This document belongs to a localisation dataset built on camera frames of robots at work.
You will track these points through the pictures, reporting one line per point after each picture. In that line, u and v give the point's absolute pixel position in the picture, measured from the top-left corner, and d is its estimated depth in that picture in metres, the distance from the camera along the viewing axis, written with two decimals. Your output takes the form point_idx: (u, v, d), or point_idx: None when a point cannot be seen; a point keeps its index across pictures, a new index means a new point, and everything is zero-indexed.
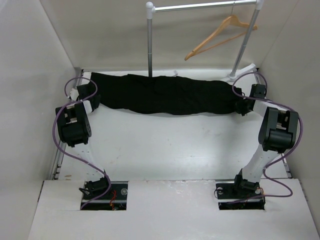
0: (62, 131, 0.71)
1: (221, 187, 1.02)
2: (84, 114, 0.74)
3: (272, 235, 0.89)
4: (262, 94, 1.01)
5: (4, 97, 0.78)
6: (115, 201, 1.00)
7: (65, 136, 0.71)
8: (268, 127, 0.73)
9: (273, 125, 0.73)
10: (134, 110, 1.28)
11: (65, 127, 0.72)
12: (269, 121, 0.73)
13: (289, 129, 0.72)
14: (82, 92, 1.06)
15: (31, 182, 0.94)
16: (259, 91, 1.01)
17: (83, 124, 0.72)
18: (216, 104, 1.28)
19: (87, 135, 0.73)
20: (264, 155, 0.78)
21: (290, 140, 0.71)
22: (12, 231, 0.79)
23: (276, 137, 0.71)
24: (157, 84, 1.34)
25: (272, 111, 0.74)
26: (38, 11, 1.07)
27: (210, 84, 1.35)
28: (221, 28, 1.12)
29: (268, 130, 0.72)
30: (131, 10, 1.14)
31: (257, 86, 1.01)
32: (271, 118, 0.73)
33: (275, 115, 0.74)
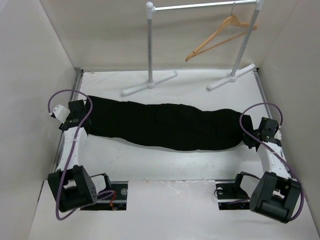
0: (64, 204, 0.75)
1: (221, 187, 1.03)
2: (84, 184, 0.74)
3: (272, 235, 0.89)
4: (271, 131, 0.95)
5: (4, 96, 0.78)
6: (116, 201, 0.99)
7: (68, 207, 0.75)
8: (263, 197, 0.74)
9: (267, 196, 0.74)
10: (131, 139, 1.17)
11: (65, 199, 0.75)
12: (265, 191, 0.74)
13: (286, 207, 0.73)
14: (76, 109, 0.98)
15: (31, 182, 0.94)
16: (269, 127, 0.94)
17: (86, 194, 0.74)
18: (223, 134, 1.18)
19: (91, 201, 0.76)
20: (276, 163, 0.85)
21: (285, 215, 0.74)
22: (12, 231, 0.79)
23: (269, 208, 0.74)
24: (158, 112, 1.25)
25: (269, 180, 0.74)
26: (38, 12, 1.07)
27: (215, 114, 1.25)
28: (221, 29, 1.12)
29: (260, 201, 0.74)
30: (131, 10, 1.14)
31: (266, 121, 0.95)
32: (266, 186, 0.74)
33: (272, 182, 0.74)
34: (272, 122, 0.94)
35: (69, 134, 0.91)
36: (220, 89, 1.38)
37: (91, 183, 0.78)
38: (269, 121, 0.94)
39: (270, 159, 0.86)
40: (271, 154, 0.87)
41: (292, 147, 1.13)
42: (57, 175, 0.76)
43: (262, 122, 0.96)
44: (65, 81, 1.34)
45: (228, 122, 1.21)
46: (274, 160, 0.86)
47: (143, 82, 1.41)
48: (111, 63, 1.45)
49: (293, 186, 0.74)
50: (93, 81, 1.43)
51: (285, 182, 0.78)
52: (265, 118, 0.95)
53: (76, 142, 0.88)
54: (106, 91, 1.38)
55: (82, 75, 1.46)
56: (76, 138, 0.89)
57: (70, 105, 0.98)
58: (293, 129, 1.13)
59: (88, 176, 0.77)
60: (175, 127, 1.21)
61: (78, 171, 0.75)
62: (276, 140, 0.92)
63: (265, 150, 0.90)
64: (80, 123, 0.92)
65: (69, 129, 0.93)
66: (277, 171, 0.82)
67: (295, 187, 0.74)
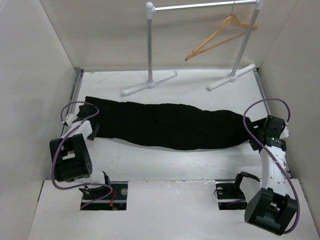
0: (59, 170, 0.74)
1: (221, 187, 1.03)
2: (82, 152, 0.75)
3: (271, 235, 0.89)
4: (277, 130, 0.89)
5: (4, 96, 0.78)
6: (116, 201, 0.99)
7: (62, 175, 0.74)
8: (255, 212, 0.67)
9: (261, 211, 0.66)
10: (132, 138, 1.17)
11: (62, 165, 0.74)
12: (259, 207, 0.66)
13: (279, 221, 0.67)
14: (84, 111, 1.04)
15: (31, 182, 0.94)
16: (275, 127, 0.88)
17: (81, 163, 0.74)
18: (223, 133, 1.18)
19: (85, 173, 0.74)
20: (275, 177, 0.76)
21: (279, 230, 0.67)
22: (12, 231, 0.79)
23: (262, 223, 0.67)
24: (158, 113, 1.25)
25: (263, 197, 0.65)
26: (38, 12, 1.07)
27: (214, 113, 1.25)
28: (221, 28, 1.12)
29: (254, 215, 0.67)
30: (131, 10, 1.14)
31: (272, 120, 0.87)
32: (261, 202, 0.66)
33: (267, 199, 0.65)
34: (278, 121, 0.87)
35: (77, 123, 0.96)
36: (220, 90, 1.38)
37: (87, 154, 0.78)
38: (275, 121, 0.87)
39: (270, 169, 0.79)
40: (272, 163, 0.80)
41: (292, 147, 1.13)
42: (58, 141, 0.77)
43: (267, 122, 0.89)
44: (65, 82, 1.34)
45: (226, 121, 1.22)
46: (274, 171, 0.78)
47: (143, 82, 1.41)
48: (111, 63, 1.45)
49: (289, 205, 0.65)
50: (93, 81, 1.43)
51: (281, 197, 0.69)
52: (271, 116, 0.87)
53: (81, 126, 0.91)
54: (106, 91, 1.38)
55: (82, 75, 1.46)
56: (82, 123, 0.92)
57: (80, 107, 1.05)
58: (293, 129, 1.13)
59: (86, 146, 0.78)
60: (175, 128, 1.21)
61: (77, 136, 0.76)
62: (282, 142, 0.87)
63: (267, 157, 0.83)
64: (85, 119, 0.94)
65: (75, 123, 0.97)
66: (274, 184, 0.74)
67: (290, 206, 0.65)
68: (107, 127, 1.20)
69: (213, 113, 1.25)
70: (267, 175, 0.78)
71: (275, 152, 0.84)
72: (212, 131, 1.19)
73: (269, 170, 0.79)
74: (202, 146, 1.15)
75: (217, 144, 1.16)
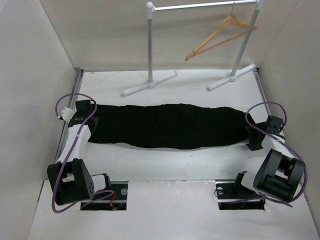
0: (60, 196, 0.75)
1: (221, 187, 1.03)
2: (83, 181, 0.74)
3: (272, 235, 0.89)
4: (276, 128, 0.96)
5: (5, 96, 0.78)
6: (115, 201, 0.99)
7: (64, 201, 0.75)
8: (266, 173, 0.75)
9: (271, 172, 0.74)
10: (131, 139, 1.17)
11: (62, 191, 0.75)
12: (269, 166, 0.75)
13: (288, 183, 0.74)
14: (81, 108, 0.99)
15: (31, 182, 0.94)
16: (275, 124, 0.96)
17: (83, 191, 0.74)
18: (222, 132, 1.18)
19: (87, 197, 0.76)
20: (281, 147, 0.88)
21: (287, 194, 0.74)
22: (12, 230, 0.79)
23: (272, 185, 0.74)
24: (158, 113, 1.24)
25: (274, 155, 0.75)
26: (38, 12, 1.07)
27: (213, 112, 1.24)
28: (221, 28, 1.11)
29: (264, 177, 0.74)
30: (131, 10, 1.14)
31: (272, 118, 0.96)
32: (270, 161, 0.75)
33: (276, 157, 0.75)
34: (277, 120, 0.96)
35: (74, 130, 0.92)
36: (220, 90, 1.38)
37: (89, 177, 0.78)
38: (274, 120, 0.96)
39: (275, 144, 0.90)
40: (276, 141, 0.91)
41: (293, 147, 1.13)
42: (57, 167, 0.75)
43: (267, 120, 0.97)
44: (65, 82, 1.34)
45: (225, 120, 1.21)
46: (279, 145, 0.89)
47: (143, 82, 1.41)
48: (111, 63, 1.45)
49: (296, 163, 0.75)
50: (93, 81, 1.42)
51: (289, 162, 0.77)
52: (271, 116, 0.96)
53: (79, 137, 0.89)
54: (107, 91, 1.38)
55: (82, 75, 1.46)
56: (79, 134, 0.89)
57: (77, 104, 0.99)
58: (293, 129, 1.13)
59: (86, 171, 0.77)
60: (175, 128, 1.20)
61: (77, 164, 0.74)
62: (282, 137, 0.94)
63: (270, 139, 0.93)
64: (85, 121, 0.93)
65: (73, 126, 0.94)
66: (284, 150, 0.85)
67: (298, 163, 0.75)
68: (106, 127, 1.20)
69: (213, 110, 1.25)
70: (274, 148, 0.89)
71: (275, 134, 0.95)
72: (211, 131, 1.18)
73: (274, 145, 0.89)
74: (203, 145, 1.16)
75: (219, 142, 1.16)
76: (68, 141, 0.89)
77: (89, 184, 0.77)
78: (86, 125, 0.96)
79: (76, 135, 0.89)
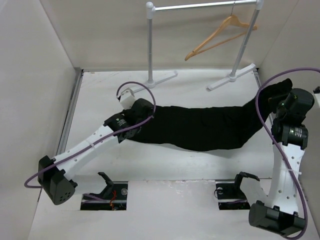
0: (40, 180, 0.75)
1: (221, 187, 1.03)
2: (56, 193, 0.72)
3: (271, 235, 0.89)
4: (299, 116, 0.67)
5: (5, 96, 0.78)
6: (116, 201, 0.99)
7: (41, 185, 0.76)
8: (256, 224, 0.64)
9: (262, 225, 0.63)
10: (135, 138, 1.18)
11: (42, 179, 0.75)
12: (260, 222, 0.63)
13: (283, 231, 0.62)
14: (135, 110, 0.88)
15: (31, 182, 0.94)
16: (296, 112, 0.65)
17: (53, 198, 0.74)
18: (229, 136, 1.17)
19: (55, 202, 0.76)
20: (285, 191, 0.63)
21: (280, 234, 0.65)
22: (12, 230, 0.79)
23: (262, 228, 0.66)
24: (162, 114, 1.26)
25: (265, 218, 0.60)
26: (38, 12, 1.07)
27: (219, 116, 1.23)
28: (221, 28, 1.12)
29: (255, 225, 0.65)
30: (131, 10, 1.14)
31: (296, 99, 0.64)
32: (262, 221, 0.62)
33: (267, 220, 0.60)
34: (303, 104, 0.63)
35: (98, 134, 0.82)
36: (220, 90, 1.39)
37: (69, 189, 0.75)
38: (300, 104, 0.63)
39: (281, 179, 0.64)
40: (286, 172, 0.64)
41: None
42: (49, 162, 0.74)
43: (289, 101, 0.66)
44: (65, 82, 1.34)
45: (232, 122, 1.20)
46: (286, 183, 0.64)
47: (143, 82, 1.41)
48: (111, 63, 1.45)
49: (295, 223, 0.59)
50: (93, 81, 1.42)
51: (288, 215, 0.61)
52: (295, 96, 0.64)
53: (91, 148, 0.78)
54: (107, 91, 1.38)
55: (82, 75, 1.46)
56: (94, 144, 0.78)
57: (136, 103, 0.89)
58: None
59: (65, 186, 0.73)
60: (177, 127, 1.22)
61: (60, 179, 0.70)
62: (303, 135, 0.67)
63: (280, 159, 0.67)
64: (120, 130, 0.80)
65: (106, 127, 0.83)
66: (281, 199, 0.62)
67: (297, 224, 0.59)
68: None
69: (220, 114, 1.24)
70: (275, 187, 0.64)
71: (290, 153, 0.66)
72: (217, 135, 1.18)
73: (279, 181, 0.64)
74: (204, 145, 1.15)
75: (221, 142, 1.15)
76: (80, 143, 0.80)
77: (62, 195, 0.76)
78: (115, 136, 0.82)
79: (91, 144, 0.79)
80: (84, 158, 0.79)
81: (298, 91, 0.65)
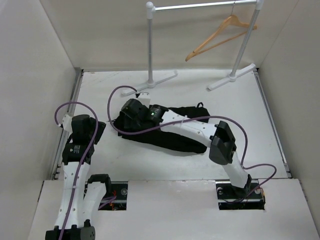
0: None
1: (221, 187, 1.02)
2: None
3: (271, 235, 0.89)
4: (142, 108, 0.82)
5: (6, 96, 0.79)
6: (116, 201, 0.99)
7: None
8: (224, 158, 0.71)
9: (227, 151, 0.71)
10: (135, 138, 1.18)
11: None
12: (223, 153, 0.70)
13: (231, 137, 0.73)
14: (78, 131, 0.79)
15: (32, 182, 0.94)
16: (138, 107, 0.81)
17: None
18: (182, 147, 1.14)
19: None
20: (197, 127, 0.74)
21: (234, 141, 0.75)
22: (12, 230, 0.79)
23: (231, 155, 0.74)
24: None
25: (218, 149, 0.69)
26: (38, 12, 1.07)
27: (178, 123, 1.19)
28: (221, 29, 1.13)
29: (227, 158, 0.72)
30: (131, 10, 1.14)
31: (129, 107, 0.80)
32: (221, 153, 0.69)
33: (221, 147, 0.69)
34: (133, 103, 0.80)
35: (69, 174, 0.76)
36: (220, 90, 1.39)
37: (90, 228, 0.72)
38: (133, 105, 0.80)
39: (189, 129, 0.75)
40: (182, 124, 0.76)
41: (292, 147, 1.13)
42: (56, 233, 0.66)
43: (129, 114, 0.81)
44: (65, 82, 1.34)
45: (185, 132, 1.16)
46: (193, 125, 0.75)
47: (143, 82, 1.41)
48: (111, 63, 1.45)
49: (223, 126, 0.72)
50: (93, 81, 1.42)
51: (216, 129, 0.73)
52: (126, 107, 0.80)
53: (76, 188, 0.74)
54: (107, 91, 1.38)
55: (82, 75, 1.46)
56: (75, 184, 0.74)
57: (72, 125, 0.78)
58: (294, 129, 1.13)
59: (86, 229, 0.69)
60: None
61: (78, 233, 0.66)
62: (158, 109, 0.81)
63: (173, 127, 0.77)
64: (83, 157, 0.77)
65: (69, 164, 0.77)
66: (204, 132, 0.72)
67: (223, 125, 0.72)
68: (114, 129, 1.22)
69: None
70: (195, 134, 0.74)
71: (170, 117, 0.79)
72: (172, 144, 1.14)
73: (190, 130, 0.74)
74: (196, 147, 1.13)
75: (191, 149, 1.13)
76: (64, 193, 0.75)
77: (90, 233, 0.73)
78: (84, 164, 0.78)
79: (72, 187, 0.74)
80: (79, 202, 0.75)
81: (123, 106, 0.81)
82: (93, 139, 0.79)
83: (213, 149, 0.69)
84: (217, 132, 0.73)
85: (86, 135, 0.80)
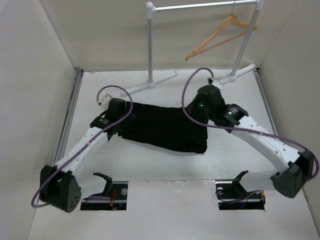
0: (45, 195, 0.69)
1: (221, 187, 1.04)
2: (65, 198, 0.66)
3: (271, 235, 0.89)
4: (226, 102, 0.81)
5: (5, 96, 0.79)
6: (116, 201, 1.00)
7: (46, 198, 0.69)
8: (294, 192, 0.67)
9: (299, 184, 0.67)
10: (135, 138, 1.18)
11: (47, 194, 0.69)
12: (295, 186, 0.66)
13: (309, 172, 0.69)
14: (111, 109, 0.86)
15: (32, 182, 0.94)
16: (218, 99, 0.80)
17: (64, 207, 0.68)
18: (182, 147, 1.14)
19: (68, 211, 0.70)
20: (277, 147, 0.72)
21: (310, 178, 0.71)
22: (12, 230, 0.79)
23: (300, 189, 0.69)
24: (158, 114, 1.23)
25: (292, 178, 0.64)
26: (38, 12, 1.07)
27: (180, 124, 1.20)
28: (221, 28, 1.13)
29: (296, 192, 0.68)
30: (131, 10, 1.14)
31: (209, 95, 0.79)
32: (293, 184, 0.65)
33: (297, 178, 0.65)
34: (214, 93, 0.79)
35: (89, 133, 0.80)
36: None
37: (76, 192, 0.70)
38: (214, 95, 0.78)
39: (266, 145, 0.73)
40: (260, 137, 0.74)
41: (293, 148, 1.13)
42: (51, 171, 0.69)
43: (205, 100, 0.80)
44: (65, 82, 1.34)
45: (186, 132, 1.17)
46: (272, 143, 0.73)
47: (143, 82, 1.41)
48: (111, 63, 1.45)
49: (308, 157, 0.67)
50: (93, 81, 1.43)
51: (296, 156, 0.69)
52: (206, 93, 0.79)
53: (89, 145, 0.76)
54: (107, 91, 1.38)
55: (82, 75, 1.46)
56: (90, 142, 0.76)
57: (110, 102, 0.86)
58: (294, 129, 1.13)
59: (73, 185, 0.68)
60: (167, 129, 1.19)
61: (66, 180, 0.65)
62: (236, 109, 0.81)
63: (248, 135, 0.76)
64: (109, 126, 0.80)
65: (94, 128, 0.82)
66: (283, 154, 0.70)
67: (308, 155, 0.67)
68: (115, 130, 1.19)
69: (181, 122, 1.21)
70: (271, 151, 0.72)
71: (248, 124, 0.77)
72: (172, 144, 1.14)
73: (268, 146, 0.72)
74: (198, 148, 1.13)
75: (192, 149, 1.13)
76: (76, 147, 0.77)
77: (73, 200, 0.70)
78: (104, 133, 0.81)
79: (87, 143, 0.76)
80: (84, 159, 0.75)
81: (200, 91, 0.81)
82: (124, 117, 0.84)
83: (286, 175, 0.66)
84: (299, 160, 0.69)
85: (117, 114, 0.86)
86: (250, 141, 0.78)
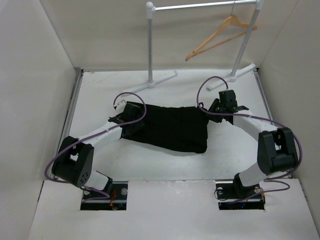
0: (59, 164, 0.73)
1: (221, 187, 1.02)
2: (80, 168, 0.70)
3: (271, 235, 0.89)
4: (233, 102, 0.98)
5: (5, 96, 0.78)
6: (116, 201, 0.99)
7: (59, 168, 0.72)
8: (269, 157, 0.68)
9: (274, 152, 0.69)
10: (135, 138, 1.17)
11: (62, 163, 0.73)
12: (268, 150, 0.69)
13: (289, 150, 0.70)
14: (127, 111, 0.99)
15: (31, 182, 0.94)
16: (230, 98, 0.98)
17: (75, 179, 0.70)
18: (182, 147, 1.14)
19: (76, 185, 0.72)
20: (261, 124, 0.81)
21: (293, 160, 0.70)
22: (12, 230, 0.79)
23: (278, 164, 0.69)
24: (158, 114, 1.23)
25: (265, 140, 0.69)
26: (38, 12, 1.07)
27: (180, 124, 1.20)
28: (221, 28, 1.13)
29: (271, 161, 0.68)
30: (131, 10, 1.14)
31: (224, 94, 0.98)
32: (266, 146, 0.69)
33: (269, 140, 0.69)
34: (229, 94, 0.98)
35: (107, 125, 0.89)
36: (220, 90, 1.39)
37: (88, 167, 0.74)
38: (228, 93, 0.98)
39: (252, 123, 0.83)
40: (250, 118, 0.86)
41: None
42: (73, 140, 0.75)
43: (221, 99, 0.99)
44: (65, 82, 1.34)
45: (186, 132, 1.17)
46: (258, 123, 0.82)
47: (143, 82, 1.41)
48: (110, 63, 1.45)
49: (285, 132, 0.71)
50: (93, 81, 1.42)
51: (277, 133, 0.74)
52: (222, 92, 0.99)
53: (107, 132, 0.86)
54: (107, 91, 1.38)
55: (82, 75, 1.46)
56: (109, 130, 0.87)
57: (127, 106, 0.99)
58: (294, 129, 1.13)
59: (89, 160, 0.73)
60: (167, 129, 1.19)
61: (87, 151, 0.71)
62: (241, 107, 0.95)
63: (243, 119, 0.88)
64: (124, 123, 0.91)
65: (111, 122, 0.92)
66: (264, 128, 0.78)
67: (285, 131, 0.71)
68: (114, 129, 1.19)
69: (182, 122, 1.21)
70: (255, 128, 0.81)
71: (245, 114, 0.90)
72: (173, 145, 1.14)
73: (252, 123, 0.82)
74: (198, 148, 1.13)
75: (192, 149, 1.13)
76: (95, 130, 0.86)
77: (84, 175, 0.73)
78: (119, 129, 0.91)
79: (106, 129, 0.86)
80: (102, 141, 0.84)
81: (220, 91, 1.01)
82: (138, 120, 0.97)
83: (261, 139, 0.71)
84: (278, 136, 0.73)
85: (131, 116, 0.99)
86: (243, 124, 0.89)
